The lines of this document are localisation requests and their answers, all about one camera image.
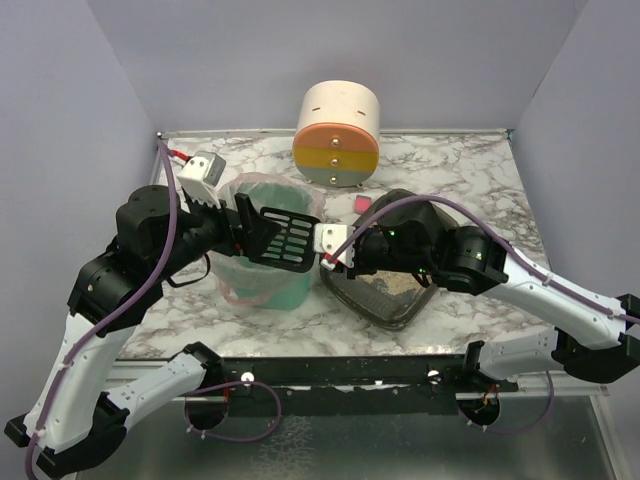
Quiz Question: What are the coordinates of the black slotted litter scoop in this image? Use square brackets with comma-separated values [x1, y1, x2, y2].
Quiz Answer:
[249, 207, 320, 273]

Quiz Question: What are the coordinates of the dark litter box tray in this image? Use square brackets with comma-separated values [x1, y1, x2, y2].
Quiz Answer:
[319, 188, 441, 331]

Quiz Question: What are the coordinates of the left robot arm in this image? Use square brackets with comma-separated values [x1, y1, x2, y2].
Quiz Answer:
[5, 185, 280, 479]

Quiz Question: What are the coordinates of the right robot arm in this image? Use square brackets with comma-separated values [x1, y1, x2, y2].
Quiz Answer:
[326, 195, 639, 384]

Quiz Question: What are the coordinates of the round three-drawer storage box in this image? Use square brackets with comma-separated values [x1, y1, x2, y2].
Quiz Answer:
[292, 80, 380, 188]

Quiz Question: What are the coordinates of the clear plastic bag liner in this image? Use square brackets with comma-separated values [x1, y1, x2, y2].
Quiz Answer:
[214, 171, 327, 307]

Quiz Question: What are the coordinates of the green bucket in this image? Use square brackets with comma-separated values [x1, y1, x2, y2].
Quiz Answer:
[219, 183, 316, 311]

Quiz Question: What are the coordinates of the small pink object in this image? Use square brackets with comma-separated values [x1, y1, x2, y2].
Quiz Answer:
[354, 195, 372, 215]

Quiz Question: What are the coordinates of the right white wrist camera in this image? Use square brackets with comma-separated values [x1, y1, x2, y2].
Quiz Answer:
[313, 223, 356, 271]

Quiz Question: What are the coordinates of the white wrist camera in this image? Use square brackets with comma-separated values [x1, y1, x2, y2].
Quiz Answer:
[176, 151, 226, 208]
[313, 223, 356, 271]

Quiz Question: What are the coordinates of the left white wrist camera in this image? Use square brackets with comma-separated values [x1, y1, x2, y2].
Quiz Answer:
[176, 151, 226, 208]

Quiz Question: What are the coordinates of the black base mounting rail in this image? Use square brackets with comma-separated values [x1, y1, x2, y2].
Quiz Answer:
[184, 352, 521, 419]

